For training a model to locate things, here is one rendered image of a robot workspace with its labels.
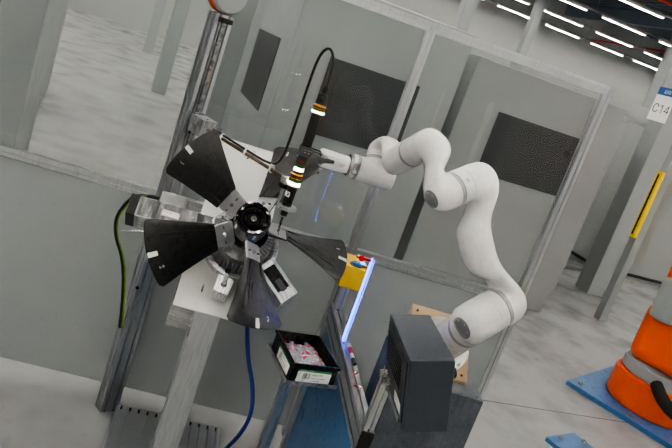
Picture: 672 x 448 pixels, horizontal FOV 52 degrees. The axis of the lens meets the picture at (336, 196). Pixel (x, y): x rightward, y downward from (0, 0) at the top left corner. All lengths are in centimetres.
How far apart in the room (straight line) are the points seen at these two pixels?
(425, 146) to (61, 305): 195
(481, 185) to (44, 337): 218
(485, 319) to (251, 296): 74
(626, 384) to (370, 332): 280
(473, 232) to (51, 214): 191
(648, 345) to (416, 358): 410
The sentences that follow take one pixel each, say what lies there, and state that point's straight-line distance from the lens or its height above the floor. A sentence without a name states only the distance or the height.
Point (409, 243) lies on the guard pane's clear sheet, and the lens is 321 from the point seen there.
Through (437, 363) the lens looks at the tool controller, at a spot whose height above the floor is 124.
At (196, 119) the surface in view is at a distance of 278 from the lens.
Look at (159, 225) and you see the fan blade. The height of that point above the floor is 113.
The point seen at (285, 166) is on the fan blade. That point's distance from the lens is 247.
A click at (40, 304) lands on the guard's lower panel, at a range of 337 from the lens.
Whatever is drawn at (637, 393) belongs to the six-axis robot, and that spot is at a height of 18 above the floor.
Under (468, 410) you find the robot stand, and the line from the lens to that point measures 238.
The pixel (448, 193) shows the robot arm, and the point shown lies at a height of 157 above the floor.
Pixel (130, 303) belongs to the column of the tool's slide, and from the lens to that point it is 311.
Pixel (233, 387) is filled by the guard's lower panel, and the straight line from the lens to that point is 342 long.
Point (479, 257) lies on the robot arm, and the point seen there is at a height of 142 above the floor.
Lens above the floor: 186
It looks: 12 degrees down
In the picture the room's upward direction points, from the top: 19 degrees clockwise
